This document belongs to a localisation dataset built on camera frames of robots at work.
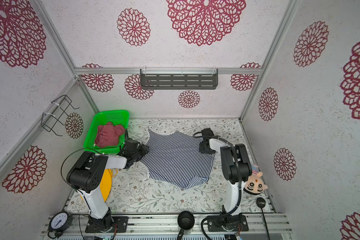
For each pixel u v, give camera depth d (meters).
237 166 0.47
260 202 0.80
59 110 0.80
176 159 0.97
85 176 0.49
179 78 0.93
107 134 1.05
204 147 0.92
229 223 0.65
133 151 0.82
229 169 0.53
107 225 0.66
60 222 0.72
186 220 0.75
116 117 1.18
